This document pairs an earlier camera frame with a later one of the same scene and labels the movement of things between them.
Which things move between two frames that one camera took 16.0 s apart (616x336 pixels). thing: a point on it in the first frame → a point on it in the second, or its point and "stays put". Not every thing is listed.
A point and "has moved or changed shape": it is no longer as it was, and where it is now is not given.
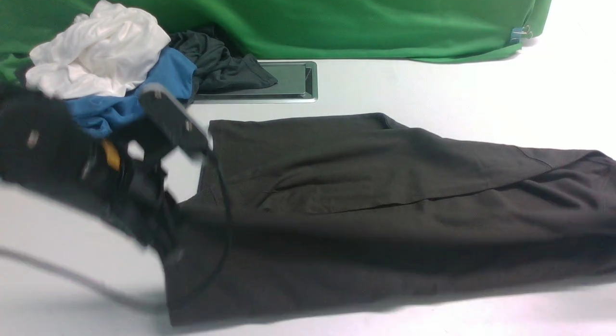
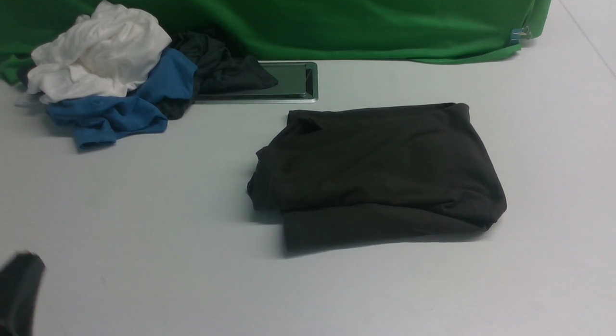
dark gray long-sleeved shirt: (287, 211) has moved or changed shape
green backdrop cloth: (416, 25) stays put
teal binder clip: (516, 33) stays put
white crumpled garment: (104, 52) stays put
